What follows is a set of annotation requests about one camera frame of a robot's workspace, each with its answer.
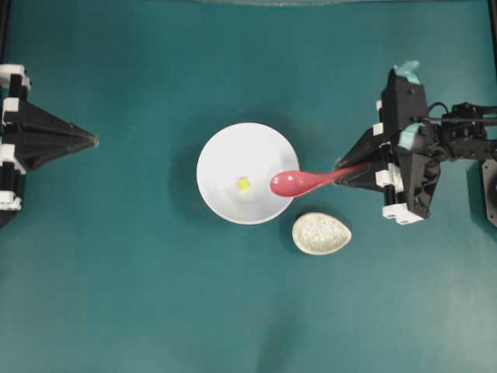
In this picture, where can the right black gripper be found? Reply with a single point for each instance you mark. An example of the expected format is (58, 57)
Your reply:
(404, 146)

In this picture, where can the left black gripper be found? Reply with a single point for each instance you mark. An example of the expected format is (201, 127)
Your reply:
(43, 138)

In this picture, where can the pink plastic spoon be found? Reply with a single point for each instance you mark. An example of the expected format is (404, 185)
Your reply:
(298, 183)

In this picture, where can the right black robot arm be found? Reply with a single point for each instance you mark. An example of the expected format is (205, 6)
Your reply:
(461, 134)

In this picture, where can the yellow hexagonal prism block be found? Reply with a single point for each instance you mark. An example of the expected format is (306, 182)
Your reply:
(243, 184)

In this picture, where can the white round bowl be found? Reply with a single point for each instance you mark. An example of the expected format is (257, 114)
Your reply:
(234, 170)

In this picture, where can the speckled egg-shaped dish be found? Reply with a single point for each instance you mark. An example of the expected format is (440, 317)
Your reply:
(319, 234)

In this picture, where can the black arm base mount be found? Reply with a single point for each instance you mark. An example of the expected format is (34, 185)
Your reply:
(488, 179)

